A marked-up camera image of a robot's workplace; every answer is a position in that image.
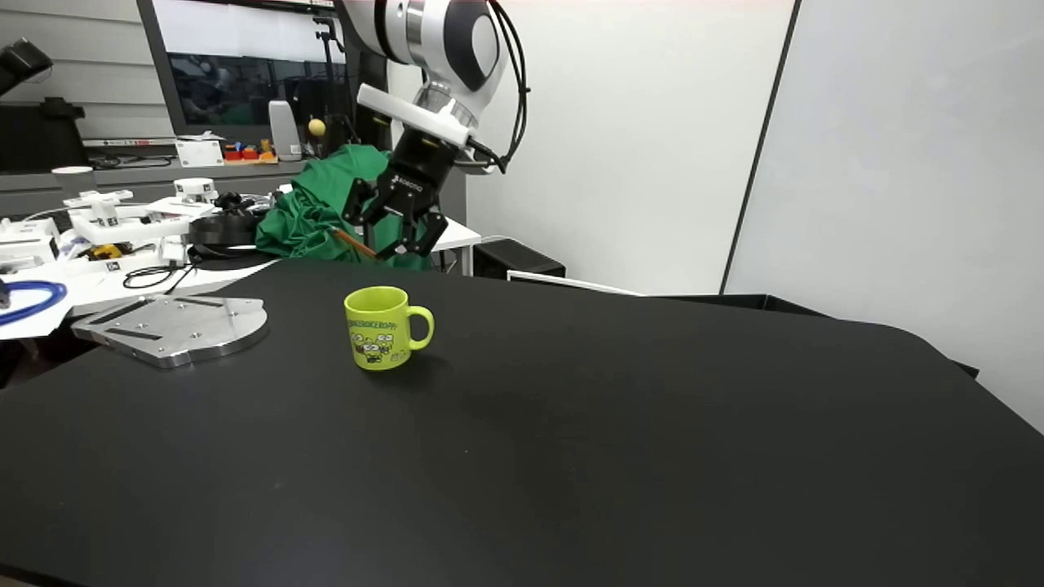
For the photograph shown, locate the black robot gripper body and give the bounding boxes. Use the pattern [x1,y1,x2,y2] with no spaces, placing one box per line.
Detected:
[369,130,456,224]

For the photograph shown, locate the orange pen with metal tip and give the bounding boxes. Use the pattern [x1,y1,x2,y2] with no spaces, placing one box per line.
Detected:
[333,229,380,259]

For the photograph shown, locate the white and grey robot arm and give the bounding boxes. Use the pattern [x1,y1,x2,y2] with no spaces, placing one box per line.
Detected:
[339,0,527,259]

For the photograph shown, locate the lime green cartoon mug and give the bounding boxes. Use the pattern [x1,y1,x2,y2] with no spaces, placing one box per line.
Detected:
[341,283,437,371]

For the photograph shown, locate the green crumpled cloth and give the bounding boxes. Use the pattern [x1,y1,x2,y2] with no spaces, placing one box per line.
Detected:
[253,144,434,272]

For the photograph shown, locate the black box on floor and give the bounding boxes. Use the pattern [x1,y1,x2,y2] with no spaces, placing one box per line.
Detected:
[473,239,564,281]

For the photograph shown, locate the computer monitor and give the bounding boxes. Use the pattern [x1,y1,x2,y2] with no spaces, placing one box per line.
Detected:
[137,0,360,154]

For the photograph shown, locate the silver metal mounting plate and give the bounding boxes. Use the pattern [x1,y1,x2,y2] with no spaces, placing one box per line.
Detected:
[73,293,267,370]

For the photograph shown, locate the white side table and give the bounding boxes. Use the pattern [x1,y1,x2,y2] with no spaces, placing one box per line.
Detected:
[0,189,476,341]

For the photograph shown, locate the black coiled cables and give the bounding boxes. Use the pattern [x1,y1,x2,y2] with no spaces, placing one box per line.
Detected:
[182,193,274,274]

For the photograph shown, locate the blue cable loop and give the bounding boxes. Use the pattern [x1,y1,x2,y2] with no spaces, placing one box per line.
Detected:
[0,276,73,334]

